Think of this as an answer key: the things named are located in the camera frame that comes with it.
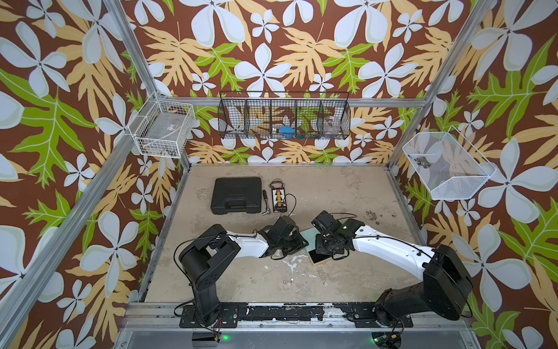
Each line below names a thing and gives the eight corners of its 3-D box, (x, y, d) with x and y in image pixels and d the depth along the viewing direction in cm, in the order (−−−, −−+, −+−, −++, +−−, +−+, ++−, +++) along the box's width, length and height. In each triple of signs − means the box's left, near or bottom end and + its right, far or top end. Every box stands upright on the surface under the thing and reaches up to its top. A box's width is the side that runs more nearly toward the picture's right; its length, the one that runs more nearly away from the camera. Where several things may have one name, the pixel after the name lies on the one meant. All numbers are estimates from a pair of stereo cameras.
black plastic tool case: (212, 214, 102) (209, 208, 97) (219, 184, 114) (216, 177, 109) (260, 214, 102) (260, 208, 97) (262, 184, 114) (262, 177, 109)
